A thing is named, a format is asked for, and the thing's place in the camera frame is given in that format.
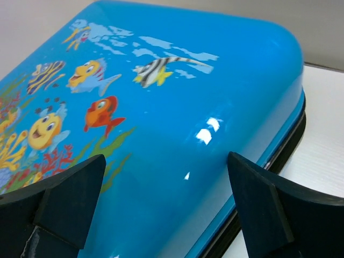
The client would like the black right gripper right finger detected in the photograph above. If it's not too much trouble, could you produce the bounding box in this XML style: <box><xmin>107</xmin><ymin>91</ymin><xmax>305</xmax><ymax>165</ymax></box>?
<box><xmin>227</xmin><ymin>152</ymin><xmax>343</xmax><ymax>257</ymax></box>

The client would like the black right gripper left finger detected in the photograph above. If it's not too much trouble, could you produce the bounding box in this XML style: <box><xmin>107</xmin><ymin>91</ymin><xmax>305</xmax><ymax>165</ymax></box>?
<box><xmin>1</xmin><ymin>154</ymin><xmax>106</xmax><ymax>257</ymax></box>

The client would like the blue hard-shell suitcase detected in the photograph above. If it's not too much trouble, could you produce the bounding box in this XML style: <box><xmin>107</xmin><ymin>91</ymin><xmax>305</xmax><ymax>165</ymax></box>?
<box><xmin>1</xmin><ymin>1</ymin><xmax>305</xmax><ymax>257</ymax></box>

